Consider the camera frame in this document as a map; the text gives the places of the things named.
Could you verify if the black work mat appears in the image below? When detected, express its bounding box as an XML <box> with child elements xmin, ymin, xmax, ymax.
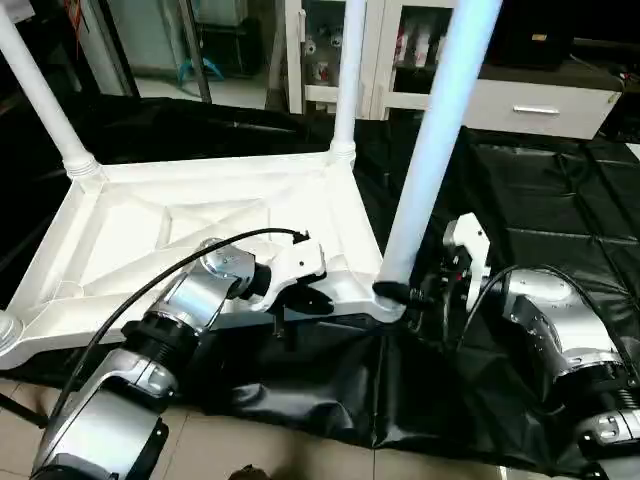
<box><xmin>0</xmin><ymin>92</ymin><xmax>640</xmax><ymax>471</ymax></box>

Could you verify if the blue floor stand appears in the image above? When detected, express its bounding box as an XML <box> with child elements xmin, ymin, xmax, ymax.
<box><xmin>175</xmin><ymin>55</ymin><xmax>226</xmax><ymax>86</ymax></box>

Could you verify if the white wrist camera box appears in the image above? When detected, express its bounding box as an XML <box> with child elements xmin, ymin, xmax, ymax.
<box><xmin>255</xmin><ymin>238</ymin><xmax>327</xmax><ymax>313</ymax></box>
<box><xmin>443</xmin><ymin>213</ymin><xmax>493</xmax><ymax>321</ymax></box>

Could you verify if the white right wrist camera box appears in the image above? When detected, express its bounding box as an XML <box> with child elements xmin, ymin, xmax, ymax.
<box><xmin>443</xmin><ymin>213</ymin><xmax>493</xmax><ymax>321</ymax></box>

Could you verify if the large black box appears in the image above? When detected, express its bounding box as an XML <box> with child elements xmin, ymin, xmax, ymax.
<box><xmin>500</xmin><ymin>0</ymin><xmax>576</xmax><ymax>71</ymax></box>

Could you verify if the dark low sideboard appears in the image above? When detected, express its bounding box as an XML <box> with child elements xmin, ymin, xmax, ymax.
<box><xmin>570</xmin><ymin>40</ymin><xmax>640</xmax><ymax>131</ymax></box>

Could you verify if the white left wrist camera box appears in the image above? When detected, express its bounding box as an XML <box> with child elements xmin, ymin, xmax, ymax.
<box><xmin>255</xmin><ymin>238</ymin><xmax>327</xmax><ymax>313</ymax></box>

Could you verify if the black metal stand leg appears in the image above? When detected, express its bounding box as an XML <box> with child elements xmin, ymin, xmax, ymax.
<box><xmin>0</xmin><ymin>392</ymin><xmax>49</xmax><ymax>429</ymax></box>

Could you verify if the white glass-door cabinet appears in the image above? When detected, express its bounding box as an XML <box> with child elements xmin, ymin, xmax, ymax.
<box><xmin>285</xmin><ymin>0</ymin><xmax>471</xmax><ymax>121</ymax></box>

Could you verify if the white drawer unit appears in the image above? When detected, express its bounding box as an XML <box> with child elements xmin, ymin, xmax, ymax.
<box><xmin>470</xmin><ymin>78</ymin><xmax>621</xmax><ymax>141</ymax></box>

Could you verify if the white plastic table top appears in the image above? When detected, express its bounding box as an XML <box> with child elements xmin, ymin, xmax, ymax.
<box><xmin>0</xmin><ymin>150</ymin><xmax>411</xmax><ymax>351</ymax></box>

